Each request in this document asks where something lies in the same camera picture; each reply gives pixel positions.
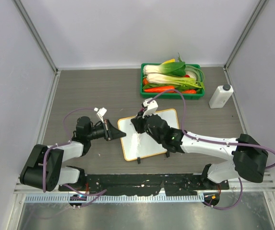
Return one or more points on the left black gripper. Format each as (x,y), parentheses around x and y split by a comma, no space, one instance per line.
(110,132)

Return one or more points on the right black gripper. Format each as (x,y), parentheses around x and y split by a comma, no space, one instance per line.
(138,122)

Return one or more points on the small orange-framed whiteboard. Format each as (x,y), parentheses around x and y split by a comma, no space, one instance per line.
(135,145)

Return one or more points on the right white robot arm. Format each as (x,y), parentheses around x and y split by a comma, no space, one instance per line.
(242,156)

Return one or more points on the large orange carrot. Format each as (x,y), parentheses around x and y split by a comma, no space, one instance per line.
(158,89)

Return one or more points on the lower bok choy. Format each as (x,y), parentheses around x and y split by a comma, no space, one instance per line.
(157,78)

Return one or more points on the bok choy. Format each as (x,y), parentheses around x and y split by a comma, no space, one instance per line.
(172,68)
(157,78)

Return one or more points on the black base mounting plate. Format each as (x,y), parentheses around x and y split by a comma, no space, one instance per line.
(174,184)

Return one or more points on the small orange carrot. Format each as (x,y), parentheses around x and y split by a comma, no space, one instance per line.
(192,91)

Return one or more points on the upper bok choy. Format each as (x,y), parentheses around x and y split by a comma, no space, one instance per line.
(172,68)

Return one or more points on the yellow pepper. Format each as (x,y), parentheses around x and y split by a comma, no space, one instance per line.
(169,61)

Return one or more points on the green long beans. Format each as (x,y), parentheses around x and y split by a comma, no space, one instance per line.
(196,74)

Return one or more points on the white bottle grey cap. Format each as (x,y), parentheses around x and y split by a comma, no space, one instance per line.
(221,96)

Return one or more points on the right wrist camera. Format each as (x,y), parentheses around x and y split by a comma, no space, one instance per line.
(150,106)

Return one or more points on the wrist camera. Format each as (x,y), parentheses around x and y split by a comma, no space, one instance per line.
(150,106)
(100,112)

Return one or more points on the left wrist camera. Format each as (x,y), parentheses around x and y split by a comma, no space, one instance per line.
(100,112)

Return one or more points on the white slotted cable duct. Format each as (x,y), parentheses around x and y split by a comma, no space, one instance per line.
(73,198)

